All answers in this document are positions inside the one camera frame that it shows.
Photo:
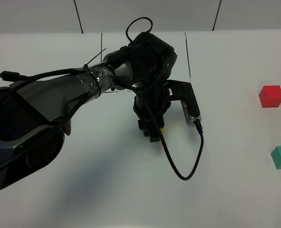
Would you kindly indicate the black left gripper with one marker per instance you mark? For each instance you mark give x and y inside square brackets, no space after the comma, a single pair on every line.
[155,98]

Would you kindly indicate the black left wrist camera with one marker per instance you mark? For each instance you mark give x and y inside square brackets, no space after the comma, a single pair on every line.
[183,92]

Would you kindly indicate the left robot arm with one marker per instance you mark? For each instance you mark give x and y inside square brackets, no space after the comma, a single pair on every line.
[36,111]

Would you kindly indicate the black cable tie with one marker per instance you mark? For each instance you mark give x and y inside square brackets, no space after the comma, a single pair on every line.
[91,70]

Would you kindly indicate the red cube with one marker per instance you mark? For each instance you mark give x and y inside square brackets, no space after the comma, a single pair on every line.
[270,96]

